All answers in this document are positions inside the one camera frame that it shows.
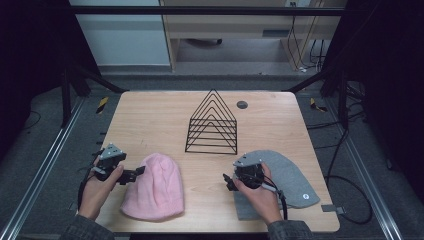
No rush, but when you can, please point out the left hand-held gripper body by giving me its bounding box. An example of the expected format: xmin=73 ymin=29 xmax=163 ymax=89
xmin=92 ymin=143 xmax=128 ymax=183

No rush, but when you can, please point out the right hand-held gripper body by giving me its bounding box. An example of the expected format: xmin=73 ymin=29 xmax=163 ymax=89
xmin=232 ymin=153 xmax=268 ymax=191

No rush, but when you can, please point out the pink beanie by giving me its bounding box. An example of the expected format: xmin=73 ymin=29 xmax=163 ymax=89
xmin=120 ymin=152 xmax=186 ymax=222

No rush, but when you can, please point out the grey beanie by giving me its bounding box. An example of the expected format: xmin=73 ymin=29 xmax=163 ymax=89
xmin=233 ymin=149 xmax=321 ymax=221

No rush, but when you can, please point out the black wire rack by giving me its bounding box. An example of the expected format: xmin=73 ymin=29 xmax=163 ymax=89
xmin=184 ymin=88 xmax=239 ymax=156

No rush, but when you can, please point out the person's left hand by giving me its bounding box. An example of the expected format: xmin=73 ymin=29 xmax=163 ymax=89
xmin=78 ymin=159 xmax=125 ymax=221

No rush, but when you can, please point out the person's right hand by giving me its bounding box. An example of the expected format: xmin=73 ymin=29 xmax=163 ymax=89
xmin=233 ymin=162 xmax=284 ymax=226

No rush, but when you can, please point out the yellow black striped tape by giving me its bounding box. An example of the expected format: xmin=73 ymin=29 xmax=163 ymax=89
xmin=95 ymin=96 xmax=110 ymax=115
xmin=309 ymin=97 xmax=329 ymax=113

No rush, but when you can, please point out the black metal stand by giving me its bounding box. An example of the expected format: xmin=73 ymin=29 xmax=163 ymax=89
xmin=282 ymin=64 xmax=352 ymax=130
xmin=60 ymin=62 xmax=130 ymax=129

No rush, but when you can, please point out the grey tape strip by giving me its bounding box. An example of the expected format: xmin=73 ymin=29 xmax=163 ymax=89
xmin=320 ymin=204 xmax=346 ymax=215

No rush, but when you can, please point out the dark curtain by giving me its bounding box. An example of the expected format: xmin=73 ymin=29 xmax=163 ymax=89
xmin=0 ymin=0 xmax=102 ymax=161
xmin=320 ymin=0 xmax=424 ymax=196

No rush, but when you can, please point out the white panel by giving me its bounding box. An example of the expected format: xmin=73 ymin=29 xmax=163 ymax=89
xmin=68 ymin=0 xmax=172 ymax=67

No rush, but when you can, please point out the grey object under desk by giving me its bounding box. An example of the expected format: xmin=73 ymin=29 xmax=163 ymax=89
xmin=184 ymin=37 xmax=224 ymax=48

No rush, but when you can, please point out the left hand-held gripper cable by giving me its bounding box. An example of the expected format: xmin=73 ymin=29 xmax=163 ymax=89
xmin=76 ymin=165 xmax=98 ymax=212

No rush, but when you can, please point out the hand-held gripper cable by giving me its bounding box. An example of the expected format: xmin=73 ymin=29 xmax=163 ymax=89
xmin=262 ymin=176 xmax=289 ymax=221
xmin=76 ymin=165 xmax=98 ymax=212

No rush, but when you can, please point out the right hand-held gripper cable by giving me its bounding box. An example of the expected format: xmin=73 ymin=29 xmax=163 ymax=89
xmin=262 ymin=176 xmax=289 ymax=221

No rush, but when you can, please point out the aluminium rail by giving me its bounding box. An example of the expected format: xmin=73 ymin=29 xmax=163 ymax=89
xmin=324 ymin=99 xmax=405 ymax=240
xmin=0 ymin=96 xmax=86 ymax=240

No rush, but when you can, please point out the black floor cable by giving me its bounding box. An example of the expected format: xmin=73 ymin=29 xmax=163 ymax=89
xmin=305 ymin=109 xmax=374 ymax=226

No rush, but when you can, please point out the yellow cable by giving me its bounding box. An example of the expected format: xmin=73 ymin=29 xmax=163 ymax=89
xmin=285 ymin=0 xmax=325 ymax=72

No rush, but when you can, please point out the black horizontal frame bar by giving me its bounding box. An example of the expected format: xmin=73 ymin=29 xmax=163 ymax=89
xmin=69 ymin=5 xmax=348 ymax=17

